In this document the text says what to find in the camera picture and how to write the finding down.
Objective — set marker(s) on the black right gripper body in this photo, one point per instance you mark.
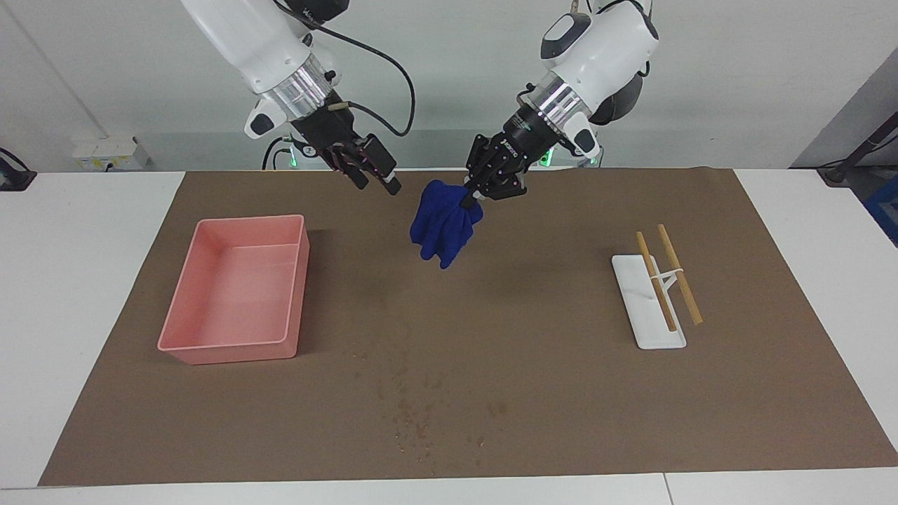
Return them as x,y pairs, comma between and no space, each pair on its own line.
326,126

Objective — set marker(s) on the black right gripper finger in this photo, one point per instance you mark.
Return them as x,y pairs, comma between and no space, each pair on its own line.
379,158
347,165

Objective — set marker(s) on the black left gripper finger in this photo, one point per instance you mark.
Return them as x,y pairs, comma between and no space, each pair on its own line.
508,184
477,161

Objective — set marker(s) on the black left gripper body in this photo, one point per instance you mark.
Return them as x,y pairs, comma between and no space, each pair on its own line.
526,137

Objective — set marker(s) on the blue towel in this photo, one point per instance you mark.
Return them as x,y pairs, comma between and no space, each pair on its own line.
442,224

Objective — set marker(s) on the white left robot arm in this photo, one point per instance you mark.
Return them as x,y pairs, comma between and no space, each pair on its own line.
603,49

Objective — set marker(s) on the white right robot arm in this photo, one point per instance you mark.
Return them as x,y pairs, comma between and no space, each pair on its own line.
245,35

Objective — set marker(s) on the brown table mat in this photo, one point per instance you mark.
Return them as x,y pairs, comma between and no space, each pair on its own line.
456,337

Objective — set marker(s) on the pink plastic bin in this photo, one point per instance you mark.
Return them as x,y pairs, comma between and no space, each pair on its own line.
231,294

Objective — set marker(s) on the white rack with wooden rods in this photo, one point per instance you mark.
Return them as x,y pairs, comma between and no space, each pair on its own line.
656,333

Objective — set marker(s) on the black stand pole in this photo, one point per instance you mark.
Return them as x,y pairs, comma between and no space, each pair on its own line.
852,158

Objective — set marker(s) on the blue crate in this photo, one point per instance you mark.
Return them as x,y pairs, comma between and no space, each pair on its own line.
885,210

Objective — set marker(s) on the white wall socket box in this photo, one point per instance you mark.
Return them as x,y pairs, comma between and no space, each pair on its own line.
109,153

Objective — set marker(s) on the black clamp mount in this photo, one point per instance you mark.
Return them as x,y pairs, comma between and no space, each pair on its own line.
14,179

